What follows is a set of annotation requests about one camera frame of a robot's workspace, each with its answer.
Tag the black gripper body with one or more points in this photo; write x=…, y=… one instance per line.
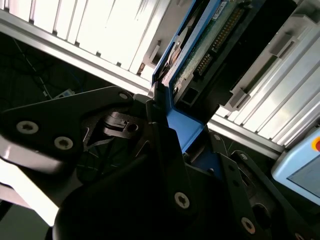
x=120, y=205

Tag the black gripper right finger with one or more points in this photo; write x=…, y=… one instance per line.
x=237, y=180

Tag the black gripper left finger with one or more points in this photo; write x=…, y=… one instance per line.
x=50, y=115

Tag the hard disk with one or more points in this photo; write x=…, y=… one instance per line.
x=200, y=55

